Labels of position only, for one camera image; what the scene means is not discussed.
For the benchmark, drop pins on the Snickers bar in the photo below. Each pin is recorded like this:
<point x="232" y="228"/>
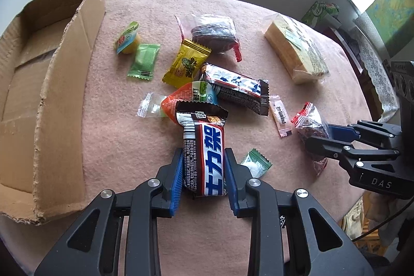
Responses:
<point x="237" y="88"/>
<point x="203" y="147"/>

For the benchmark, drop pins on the large dark dates bag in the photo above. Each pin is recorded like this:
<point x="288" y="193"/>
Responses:
<point x="215" y="32"/>

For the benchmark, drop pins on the green white candy packet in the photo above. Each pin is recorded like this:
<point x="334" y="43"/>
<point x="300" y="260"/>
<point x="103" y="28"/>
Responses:
<point x="257" y="164"/>

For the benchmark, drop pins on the yellow candy packet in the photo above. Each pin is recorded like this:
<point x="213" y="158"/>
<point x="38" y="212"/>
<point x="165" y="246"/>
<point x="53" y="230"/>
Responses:
<point x="187" y="63"/>

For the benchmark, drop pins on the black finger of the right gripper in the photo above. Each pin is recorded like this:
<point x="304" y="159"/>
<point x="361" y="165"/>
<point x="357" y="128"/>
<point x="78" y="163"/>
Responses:
<point x="319" y="148"/>

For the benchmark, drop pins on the green tissue box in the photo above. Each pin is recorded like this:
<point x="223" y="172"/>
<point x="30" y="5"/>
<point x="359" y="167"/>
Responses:
<point x="318" y="11"/>

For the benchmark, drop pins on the pink table cloth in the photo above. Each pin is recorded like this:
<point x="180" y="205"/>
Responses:
<point x="121" y="149"/>

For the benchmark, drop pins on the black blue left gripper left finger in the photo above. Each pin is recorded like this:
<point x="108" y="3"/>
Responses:
<point x="91" y="245"/>

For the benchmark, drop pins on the small white red sachet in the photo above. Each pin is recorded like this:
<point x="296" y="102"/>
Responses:
<point x="280" y="115"/>

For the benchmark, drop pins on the yellow green jelly cup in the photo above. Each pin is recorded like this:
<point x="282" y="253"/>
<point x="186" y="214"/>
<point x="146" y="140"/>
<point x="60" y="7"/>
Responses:
<point x="128" y="40"/>

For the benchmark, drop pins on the brown cardboard box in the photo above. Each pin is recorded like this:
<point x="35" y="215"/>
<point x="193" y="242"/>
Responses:
<point x="45" y="56"/>

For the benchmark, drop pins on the green landscape poster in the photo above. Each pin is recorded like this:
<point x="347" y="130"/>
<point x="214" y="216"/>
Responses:
<point x="393" y="19"/>

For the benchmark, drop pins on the packaged sliced bread cake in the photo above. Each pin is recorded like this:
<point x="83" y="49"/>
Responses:
<point x="293" y="44"/>

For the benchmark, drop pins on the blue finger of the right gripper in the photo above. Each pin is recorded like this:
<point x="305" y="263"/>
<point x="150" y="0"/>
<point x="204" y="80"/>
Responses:
<point x="342" y="133"/>

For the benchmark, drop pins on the white lace cloth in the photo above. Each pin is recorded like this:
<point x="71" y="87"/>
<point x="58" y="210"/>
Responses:
<point x="370" y="43"/>

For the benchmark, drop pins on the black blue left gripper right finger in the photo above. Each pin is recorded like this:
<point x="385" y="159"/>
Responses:
<point x="291" y="233"/>

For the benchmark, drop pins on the small red dates bag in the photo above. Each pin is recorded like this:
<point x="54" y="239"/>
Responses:
<point x="308" y="122"/>

